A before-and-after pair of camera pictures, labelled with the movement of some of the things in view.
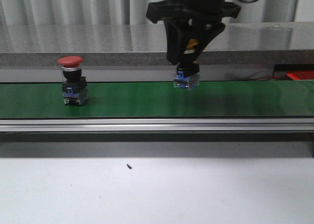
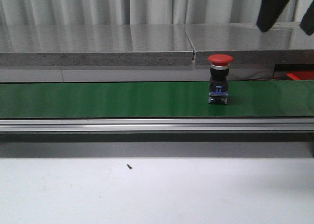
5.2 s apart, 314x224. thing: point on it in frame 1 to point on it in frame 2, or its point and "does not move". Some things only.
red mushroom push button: (74, 88) to (219, 73)
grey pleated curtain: (91, 6) does not move
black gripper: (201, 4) to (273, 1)
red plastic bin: (301, 75) does not move
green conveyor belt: (160, 99) does not move
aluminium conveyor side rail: (156, 125) does not move
